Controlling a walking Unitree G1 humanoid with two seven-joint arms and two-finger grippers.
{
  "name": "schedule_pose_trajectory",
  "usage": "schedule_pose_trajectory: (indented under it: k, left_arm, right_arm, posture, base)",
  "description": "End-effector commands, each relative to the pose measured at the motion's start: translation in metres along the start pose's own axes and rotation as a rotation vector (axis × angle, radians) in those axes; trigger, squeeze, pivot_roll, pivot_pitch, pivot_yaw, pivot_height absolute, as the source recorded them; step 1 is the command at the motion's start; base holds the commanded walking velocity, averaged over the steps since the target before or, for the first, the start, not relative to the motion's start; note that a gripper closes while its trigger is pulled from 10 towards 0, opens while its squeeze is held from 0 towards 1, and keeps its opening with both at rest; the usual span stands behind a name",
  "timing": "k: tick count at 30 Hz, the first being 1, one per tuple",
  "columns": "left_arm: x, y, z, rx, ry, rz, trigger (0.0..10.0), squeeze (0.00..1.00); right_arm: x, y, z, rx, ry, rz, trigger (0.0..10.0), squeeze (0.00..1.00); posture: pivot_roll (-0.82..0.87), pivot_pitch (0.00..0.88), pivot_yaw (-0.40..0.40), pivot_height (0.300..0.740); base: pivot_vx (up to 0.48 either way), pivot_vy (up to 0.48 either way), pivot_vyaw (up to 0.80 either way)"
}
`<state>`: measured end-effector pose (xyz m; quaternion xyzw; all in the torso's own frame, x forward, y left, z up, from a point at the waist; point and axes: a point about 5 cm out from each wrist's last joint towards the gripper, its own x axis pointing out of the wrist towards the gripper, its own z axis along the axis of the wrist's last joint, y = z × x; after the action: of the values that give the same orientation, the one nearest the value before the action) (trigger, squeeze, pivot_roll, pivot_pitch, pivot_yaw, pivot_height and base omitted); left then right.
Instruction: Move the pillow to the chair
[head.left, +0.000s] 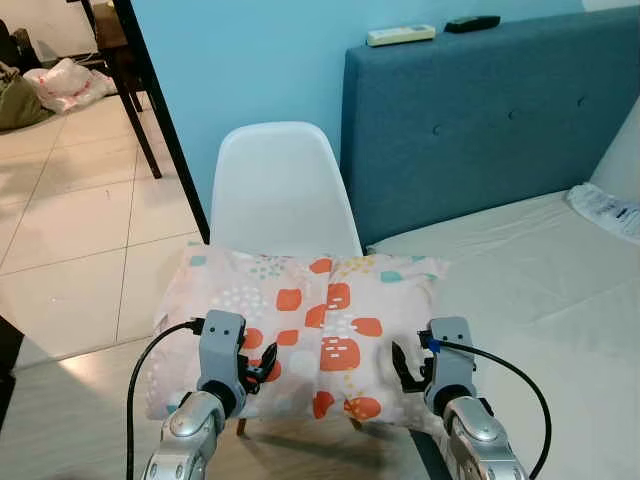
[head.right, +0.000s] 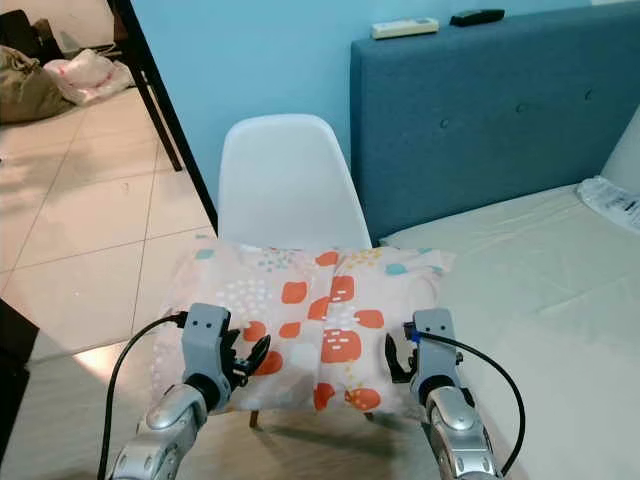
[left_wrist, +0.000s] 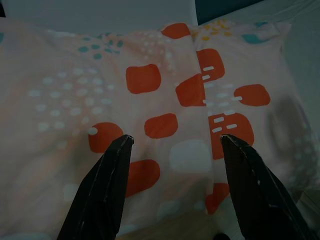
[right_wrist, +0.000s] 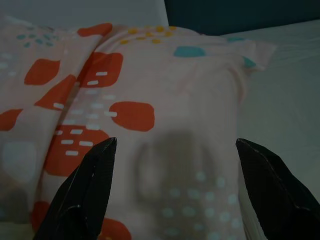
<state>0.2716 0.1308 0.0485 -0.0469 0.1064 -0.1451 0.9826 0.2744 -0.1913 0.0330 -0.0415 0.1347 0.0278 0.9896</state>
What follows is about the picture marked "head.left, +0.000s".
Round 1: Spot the blue fabric headboard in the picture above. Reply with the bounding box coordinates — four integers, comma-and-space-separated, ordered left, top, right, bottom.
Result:
340, 8, 640, 246

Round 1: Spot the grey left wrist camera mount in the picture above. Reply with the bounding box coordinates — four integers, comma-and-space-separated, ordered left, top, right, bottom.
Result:
197, 310, 248, 391

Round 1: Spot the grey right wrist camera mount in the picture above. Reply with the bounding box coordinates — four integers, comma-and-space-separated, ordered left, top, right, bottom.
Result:
428, 317, 476, 409

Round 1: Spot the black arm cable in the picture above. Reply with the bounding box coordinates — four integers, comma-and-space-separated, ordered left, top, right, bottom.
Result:
425, 338, 553, 480
126, 318, 207, 480

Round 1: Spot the black remote control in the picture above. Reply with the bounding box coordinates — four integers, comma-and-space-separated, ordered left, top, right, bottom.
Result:
444, 15, 501, 34

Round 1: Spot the black door frame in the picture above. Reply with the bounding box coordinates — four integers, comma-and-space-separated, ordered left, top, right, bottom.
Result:
110, 0, 212, 245

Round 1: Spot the black object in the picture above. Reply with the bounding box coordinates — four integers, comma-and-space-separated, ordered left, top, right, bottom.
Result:
0, 315, 23, 431

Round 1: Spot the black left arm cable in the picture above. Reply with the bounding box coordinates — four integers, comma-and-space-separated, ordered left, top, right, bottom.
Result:
126, 318, 207, 480

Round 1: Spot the white remote control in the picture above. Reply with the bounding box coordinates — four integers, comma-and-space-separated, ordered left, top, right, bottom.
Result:
366, 25, 437, 48

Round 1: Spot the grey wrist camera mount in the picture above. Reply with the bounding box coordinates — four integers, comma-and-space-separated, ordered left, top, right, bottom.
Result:
197, 310, 248, 391
428, 317, 476, 409

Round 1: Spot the bed with beige sheet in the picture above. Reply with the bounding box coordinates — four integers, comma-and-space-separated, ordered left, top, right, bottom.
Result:
365, 185, 640, 480

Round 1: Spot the pink patterned pillow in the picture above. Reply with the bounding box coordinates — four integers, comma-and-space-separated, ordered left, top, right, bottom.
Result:
145, 243, 451, 431

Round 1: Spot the white blue plastic packet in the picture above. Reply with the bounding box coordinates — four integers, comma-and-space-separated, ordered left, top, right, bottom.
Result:
567, 184, 640, 244

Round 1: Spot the white plastic chair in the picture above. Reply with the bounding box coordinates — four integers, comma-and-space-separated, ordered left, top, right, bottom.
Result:
208, 122, 366, 438

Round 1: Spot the black bag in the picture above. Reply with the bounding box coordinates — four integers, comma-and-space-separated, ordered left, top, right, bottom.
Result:
0, 20, 43, 73

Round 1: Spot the pink white plastic bag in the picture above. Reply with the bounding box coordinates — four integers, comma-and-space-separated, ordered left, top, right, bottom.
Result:
25, 57, 118, 114

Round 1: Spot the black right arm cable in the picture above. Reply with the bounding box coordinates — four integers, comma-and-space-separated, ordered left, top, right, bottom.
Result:
425, 338, 553, 480

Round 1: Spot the dark wooden table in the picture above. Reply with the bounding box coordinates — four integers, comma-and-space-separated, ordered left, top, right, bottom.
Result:
66, 0, 164, 181

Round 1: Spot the olive green bag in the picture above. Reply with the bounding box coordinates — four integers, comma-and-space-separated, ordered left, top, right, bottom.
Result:
0, 62, 56, 131

